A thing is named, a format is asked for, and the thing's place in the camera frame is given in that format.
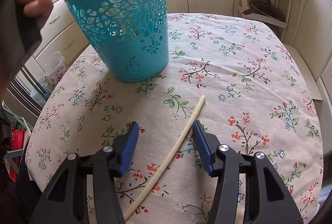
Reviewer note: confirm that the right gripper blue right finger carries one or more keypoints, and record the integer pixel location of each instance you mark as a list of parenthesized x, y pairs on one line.
[(206, 145)]

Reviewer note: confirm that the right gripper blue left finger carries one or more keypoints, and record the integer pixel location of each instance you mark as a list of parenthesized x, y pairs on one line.
[(124, 147)]

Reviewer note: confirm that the single bamboo chopstick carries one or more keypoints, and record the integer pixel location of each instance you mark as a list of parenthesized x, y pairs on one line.
[(168, 159)]

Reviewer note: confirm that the teal perforated plastic basket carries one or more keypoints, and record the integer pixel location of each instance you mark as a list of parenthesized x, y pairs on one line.
[(131, 36)]

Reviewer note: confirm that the floral tablecloth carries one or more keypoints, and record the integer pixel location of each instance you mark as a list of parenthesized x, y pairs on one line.
[(256, 100)]

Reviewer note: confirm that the red bag on rack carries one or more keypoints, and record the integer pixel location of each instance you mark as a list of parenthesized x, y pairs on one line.
[(17, 142)]

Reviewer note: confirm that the dark pan on shelf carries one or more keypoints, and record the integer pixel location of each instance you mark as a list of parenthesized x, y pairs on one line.
[(265, 8)]

